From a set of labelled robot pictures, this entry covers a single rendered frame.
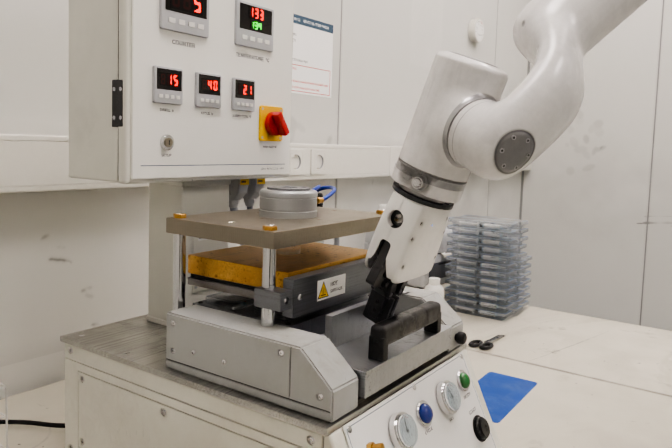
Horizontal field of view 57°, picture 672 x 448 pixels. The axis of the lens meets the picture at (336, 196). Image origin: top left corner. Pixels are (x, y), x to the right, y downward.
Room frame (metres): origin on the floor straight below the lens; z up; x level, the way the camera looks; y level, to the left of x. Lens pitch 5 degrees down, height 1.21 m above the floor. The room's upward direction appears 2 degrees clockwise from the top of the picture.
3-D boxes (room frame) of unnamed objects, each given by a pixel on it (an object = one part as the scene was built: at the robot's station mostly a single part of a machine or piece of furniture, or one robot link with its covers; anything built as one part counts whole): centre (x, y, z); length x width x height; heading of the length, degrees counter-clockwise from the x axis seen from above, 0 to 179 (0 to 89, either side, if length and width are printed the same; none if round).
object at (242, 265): (0.85, 0.06, 1.07); 0.22 x 0.17 x 0.10; 145
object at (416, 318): (0.74, -0.09, 0.99); 0.15 x 0.02 x 0.04; 145
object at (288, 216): (0.88, 0.08, 1.08); 0.31 x 0.24 x 0.13; 145
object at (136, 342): (0.86, 0.09, 0.93); 0.46 x 0.35 x 0.01; 55
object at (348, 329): (0.81, 0.02, 0.97); 0.30 x 0.22 x 0.08; 55
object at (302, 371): (0.69, 0.09, 0.96); 0.25 x 0.05 x 0.07; 55
